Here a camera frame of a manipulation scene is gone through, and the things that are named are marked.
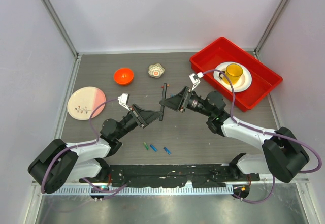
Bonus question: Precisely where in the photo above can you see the white plate in bin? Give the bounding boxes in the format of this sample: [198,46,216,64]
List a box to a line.
[213,61,252,93]

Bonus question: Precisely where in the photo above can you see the orange bowl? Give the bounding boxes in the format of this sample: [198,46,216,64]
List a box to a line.
[113,68,134,86]

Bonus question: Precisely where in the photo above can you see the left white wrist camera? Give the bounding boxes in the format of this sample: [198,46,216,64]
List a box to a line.
[117,93,130,110]

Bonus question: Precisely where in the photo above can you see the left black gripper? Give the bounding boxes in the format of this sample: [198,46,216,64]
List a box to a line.
[115,104,163,140]

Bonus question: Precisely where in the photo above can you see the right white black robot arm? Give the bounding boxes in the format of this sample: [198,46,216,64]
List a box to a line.
[160,87,310,183]

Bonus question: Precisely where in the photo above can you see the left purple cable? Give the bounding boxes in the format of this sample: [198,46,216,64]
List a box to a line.
[40,95,127,201]

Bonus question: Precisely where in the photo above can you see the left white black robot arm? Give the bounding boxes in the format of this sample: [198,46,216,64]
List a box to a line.
[27,104,163,194]

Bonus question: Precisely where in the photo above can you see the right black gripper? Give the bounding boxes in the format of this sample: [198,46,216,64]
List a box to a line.
[160,86,214,117]

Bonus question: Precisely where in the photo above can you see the slotted cable duct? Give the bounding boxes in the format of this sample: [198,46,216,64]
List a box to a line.
[52,184,233,196]

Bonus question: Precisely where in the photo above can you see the green battery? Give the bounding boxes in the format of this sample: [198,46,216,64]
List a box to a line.
[143,142,150,150]

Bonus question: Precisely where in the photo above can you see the black remote control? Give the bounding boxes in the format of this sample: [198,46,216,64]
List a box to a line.
[159,83,169,121]

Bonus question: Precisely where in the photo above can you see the blue battery right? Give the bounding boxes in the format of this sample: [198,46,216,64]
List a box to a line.
[163,147,171,155]

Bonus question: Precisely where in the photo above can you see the small patterned flower bowl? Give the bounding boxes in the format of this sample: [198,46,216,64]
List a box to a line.
[148,63,165,78]

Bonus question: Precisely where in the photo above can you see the pink white floral plate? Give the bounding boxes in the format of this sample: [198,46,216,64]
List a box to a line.
[67,86,106,120]

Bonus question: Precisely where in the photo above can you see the blue battery middle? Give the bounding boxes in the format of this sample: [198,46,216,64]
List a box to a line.
[150,144,157,152]

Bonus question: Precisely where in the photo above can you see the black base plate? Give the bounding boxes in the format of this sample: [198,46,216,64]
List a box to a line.
[88,164,260,188]

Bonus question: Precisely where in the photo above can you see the red plastic bin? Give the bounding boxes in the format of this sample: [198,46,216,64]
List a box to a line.
[189,37,283,112]

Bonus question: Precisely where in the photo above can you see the yellow glass mug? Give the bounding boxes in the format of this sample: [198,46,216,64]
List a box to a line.
[219,63,243,85]

